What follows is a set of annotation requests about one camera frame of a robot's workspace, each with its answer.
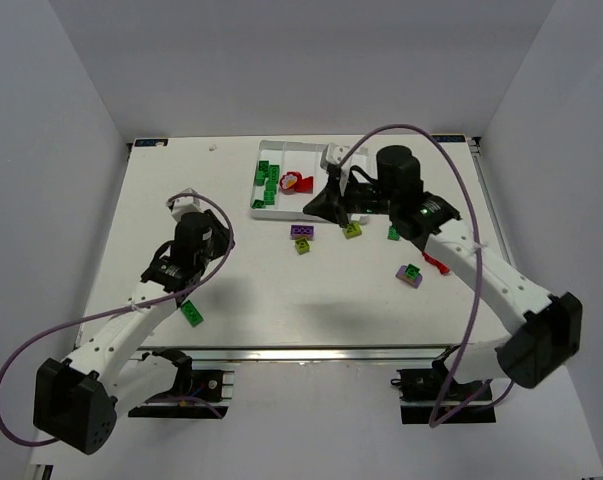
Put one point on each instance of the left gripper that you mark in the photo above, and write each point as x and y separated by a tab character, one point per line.
217	226

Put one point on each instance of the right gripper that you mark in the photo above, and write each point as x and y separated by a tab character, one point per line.
342	195

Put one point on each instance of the red 2x4 brick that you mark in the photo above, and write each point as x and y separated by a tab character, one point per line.
304	185

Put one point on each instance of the red flower brick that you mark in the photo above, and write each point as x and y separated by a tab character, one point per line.
289	181

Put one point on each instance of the lime brick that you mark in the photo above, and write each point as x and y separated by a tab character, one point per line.
352	230
302	246

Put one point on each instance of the green 2x4 brick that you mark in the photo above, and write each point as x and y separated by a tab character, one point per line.
262	171

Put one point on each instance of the green 2x3 brick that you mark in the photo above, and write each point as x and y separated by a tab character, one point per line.
191	314

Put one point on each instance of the purple curved brick with print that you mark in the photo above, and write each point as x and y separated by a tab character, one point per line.
414	283

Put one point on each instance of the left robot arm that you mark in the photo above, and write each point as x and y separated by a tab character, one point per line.
78	400

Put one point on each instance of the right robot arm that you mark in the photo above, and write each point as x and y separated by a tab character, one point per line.
543	330

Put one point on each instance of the purple 2x3 brick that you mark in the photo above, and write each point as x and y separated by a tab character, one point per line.
302	231

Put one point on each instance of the dark label sticker left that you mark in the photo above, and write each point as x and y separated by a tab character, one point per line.
150	143

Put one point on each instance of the dark label sticker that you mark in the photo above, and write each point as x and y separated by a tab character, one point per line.
449	138
150	143

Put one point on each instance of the dark label sticker right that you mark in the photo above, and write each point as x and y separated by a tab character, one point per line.
449	138

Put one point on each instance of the red stepped brick right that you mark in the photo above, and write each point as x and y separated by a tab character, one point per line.
442	268

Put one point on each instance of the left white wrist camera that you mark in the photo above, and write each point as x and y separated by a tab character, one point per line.
183	203

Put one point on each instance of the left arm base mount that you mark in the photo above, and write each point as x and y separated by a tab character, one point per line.
199	391

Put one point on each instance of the aluminium table frame rail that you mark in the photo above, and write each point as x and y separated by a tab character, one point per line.
268	302

